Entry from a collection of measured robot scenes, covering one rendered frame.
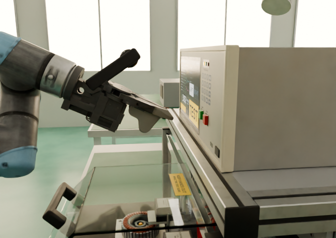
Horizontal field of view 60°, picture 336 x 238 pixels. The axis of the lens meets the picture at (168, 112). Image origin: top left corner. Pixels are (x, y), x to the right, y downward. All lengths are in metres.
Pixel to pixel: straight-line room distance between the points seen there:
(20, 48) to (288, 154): 0.50
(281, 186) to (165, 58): 4.90
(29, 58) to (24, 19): 5.00
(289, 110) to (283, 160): 0.09
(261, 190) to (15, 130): 0.44
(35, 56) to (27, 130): 0.14
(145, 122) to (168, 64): 4.75
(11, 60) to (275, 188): 0.48
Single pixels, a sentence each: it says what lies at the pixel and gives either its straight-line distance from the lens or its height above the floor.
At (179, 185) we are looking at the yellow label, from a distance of 0.56.
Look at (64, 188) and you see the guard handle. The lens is 0.59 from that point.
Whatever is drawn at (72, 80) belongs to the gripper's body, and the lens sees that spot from 0.56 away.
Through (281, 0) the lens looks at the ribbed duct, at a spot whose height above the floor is 1.59.
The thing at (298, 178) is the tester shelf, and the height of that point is 1.11.
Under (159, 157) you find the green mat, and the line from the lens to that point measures 1.61.
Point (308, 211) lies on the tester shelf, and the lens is 0.44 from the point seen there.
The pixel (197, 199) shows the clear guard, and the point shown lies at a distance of 0.52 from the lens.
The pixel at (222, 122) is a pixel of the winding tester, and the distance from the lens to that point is 0.47.
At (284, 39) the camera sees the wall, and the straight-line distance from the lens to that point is 5.97.
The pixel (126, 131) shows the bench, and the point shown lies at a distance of 2.19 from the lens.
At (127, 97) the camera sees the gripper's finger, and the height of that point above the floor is 1.23.
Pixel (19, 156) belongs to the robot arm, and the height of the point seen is 1.13.
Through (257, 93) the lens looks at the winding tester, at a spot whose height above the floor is 1.25.
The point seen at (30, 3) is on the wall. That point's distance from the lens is 5.57.
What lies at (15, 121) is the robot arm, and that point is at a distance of 0.61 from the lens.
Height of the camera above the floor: 1.31
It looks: 11 degrees down
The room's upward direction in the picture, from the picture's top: straight up
